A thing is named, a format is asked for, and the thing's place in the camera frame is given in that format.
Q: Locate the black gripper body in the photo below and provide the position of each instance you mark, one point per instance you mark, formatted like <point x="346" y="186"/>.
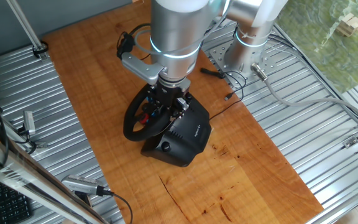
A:
<point x="169" y="93"/>

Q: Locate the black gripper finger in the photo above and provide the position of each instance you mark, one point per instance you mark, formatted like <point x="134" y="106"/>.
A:
<point x="156" y="107"/>
<point x="182" y="105"/>

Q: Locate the black racing steering wheel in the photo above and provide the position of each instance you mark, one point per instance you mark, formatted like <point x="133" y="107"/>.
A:
<point x="132" y="130"/>

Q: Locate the black steering wheel base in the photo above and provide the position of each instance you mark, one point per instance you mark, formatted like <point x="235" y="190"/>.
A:
<point x="191" y="140"/>

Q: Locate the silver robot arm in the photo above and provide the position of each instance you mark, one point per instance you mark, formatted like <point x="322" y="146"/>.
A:
<point x="179" y="31"/>

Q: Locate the silver robot mounting plate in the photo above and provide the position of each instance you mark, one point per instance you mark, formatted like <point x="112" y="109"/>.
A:
<point x="219" y="56"/>

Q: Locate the silver stand pole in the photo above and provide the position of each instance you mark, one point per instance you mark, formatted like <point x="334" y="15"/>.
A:
<point x="26" y="28"/>

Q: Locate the black keyboard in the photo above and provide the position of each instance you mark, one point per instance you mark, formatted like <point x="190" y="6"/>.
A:
<point x="8" y="205"/>

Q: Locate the small wooden block pile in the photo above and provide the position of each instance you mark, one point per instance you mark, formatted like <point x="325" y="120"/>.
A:
<point x="350" y="25"/>

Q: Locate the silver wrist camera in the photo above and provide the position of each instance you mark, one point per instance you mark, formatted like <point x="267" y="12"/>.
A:
<point x="141" y="68"/>

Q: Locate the ribbed silver camera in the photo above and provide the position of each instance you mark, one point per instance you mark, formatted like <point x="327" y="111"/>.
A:
<point x="79" y="185"/>

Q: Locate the small silver camera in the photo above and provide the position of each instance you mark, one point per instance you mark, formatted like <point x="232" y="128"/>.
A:
<point x="29" y="123"/>

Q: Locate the taped aluminium frame beam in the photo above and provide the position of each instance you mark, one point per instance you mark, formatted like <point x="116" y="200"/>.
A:
<point x="26" y="174"/>

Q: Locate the metal corner bracket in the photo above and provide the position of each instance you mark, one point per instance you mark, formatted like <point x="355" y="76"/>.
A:
<point x="350" y="142"/>

